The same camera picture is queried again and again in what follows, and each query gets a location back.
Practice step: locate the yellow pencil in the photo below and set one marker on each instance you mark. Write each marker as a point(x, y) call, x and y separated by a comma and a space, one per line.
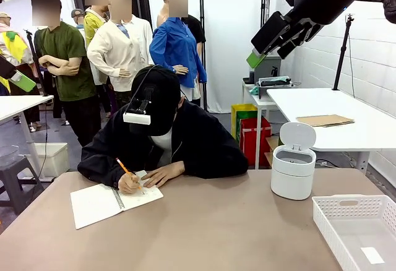
point(123, 166)

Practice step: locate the white spiral notebook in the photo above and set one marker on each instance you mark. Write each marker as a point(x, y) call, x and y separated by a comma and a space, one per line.
point(92, 206)

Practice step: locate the person right forearm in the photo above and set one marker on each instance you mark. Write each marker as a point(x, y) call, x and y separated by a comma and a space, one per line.
point(99, 172)

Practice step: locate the person left forearm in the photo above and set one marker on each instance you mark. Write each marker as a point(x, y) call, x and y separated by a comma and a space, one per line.
point(216, 169)

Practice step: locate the person right hand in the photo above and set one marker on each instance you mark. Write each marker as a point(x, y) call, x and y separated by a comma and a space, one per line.
point(128, 186)

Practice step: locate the person left hand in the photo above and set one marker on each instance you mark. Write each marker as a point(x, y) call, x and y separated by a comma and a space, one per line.
point(165, 175)

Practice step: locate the white table with leg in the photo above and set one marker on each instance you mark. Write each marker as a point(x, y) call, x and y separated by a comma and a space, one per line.
point(18, 105)

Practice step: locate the grey box device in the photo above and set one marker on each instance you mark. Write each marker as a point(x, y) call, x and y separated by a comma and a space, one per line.
point(273, 63)

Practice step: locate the mannequin in yellow vest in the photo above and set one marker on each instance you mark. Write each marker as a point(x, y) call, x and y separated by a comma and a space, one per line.
point(14, 45)

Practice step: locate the black tray with items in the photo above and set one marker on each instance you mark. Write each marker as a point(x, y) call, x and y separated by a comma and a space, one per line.
point(275, 82)

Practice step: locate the mannequin in green t-shirt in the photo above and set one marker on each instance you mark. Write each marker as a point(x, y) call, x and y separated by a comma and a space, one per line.
point(71, 67)

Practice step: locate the green cloth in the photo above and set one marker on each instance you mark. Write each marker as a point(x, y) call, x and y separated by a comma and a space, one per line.
point(253, 91)

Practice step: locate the small white side table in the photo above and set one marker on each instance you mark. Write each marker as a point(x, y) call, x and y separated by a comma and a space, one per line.
point(261, 101)

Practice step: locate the clear plastic bowl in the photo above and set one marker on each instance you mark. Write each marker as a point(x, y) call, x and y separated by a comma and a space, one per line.
point(7, 156)

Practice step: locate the white storage box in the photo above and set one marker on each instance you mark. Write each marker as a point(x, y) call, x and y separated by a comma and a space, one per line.
point(55, 159)

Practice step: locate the mannequin with grey cap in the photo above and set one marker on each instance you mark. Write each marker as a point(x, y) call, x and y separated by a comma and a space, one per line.
point(77, 13)

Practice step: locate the mannequin in yellow shirt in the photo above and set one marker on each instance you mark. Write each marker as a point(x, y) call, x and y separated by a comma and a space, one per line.
point(91, 26)

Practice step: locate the black vertical pole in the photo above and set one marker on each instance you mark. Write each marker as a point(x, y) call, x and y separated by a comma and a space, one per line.
point(202, 5)

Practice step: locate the mannequin in black shirt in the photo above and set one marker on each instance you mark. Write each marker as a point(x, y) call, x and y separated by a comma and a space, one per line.
point(196, 26)

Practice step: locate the grey plastic stool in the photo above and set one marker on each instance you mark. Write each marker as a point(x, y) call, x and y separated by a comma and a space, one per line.
point(15, 175)

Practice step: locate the flat brown cardboard sheet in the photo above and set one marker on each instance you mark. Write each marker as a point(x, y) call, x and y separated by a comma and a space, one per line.
point(325, 120)

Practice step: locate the yellow green shopping bag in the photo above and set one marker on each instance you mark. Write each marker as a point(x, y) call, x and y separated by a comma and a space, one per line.
point(234, 119)

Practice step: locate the white trash can lid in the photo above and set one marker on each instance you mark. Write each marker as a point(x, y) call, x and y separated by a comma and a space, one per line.
point(297, 135)

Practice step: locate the mannequin in cream jacket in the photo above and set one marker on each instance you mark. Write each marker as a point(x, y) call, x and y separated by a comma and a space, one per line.
point(123, 54)

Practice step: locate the mannequin in blue shirt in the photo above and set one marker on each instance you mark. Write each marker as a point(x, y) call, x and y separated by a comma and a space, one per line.
point(173, 45)

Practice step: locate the red shopping bag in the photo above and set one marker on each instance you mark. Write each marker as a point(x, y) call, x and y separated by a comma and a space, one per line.
point(250, 147)

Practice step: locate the large white table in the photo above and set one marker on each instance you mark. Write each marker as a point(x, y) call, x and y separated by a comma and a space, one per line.
point(355, 138)

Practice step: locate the seated person black jacket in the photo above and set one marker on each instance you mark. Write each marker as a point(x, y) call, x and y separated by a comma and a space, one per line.
point(201, 141)

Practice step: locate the black cap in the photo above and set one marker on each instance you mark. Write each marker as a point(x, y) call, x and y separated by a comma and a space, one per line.
point(164, 97)

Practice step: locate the white trash can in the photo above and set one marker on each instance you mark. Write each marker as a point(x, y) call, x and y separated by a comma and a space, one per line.
point(292, 184)

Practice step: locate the white perforated plastic basket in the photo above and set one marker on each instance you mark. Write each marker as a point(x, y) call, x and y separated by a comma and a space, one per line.
point(328, 218)

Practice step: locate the black camera tripod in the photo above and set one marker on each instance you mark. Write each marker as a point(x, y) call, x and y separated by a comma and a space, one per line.
point(36, 63)
point(340, 67)

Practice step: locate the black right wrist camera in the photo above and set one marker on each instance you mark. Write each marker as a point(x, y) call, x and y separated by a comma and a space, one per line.
point(390, 6)

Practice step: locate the white head camera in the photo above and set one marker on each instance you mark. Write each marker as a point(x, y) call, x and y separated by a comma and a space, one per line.
point(136, 118)

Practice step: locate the black head camera mount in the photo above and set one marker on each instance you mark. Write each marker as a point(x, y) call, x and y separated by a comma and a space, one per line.
point(145, 97)

